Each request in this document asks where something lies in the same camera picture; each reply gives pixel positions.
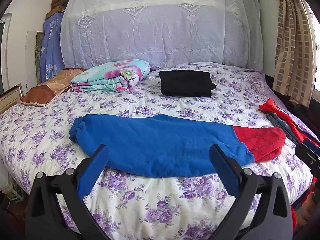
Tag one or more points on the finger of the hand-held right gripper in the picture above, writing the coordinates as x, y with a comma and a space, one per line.
306, 152

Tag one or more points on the brown pillow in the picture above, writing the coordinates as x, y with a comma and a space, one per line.
50, 87

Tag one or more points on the white framed panel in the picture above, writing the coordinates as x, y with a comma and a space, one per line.
33, 57

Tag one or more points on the denim jeans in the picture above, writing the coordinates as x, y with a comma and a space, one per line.
280, 122

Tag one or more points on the wooden box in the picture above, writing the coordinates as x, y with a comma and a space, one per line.
61, 1

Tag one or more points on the floral purple bedspread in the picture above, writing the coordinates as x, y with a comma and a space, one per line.
155, 205

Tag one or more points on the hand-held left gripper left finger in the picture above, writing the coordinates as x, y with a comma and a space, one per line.
93, 170

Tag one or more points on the blue printed cloth bag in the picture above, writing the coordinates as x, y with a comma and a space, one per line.
51, 50

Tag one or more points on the red garment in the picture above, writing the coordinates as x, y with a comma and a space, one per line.
285, 117

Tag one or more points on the black folded garment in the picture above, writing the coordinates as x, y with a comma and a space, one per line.
186, 82

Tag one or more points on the floral folded blanket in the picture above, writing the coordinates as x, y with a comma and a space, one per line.
112, 76

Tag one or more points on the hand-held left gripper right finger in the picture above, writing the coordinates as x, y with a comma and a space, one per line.
226, 171

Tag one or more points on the blue and red sweater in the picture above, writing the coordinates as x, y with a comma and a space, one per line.
160, 145

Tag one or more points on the beige checked curtain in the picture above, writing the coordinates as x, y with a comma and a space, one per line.
292, 42

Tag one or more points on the white storage box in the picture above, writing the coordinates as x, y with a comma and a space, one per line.
10, 187

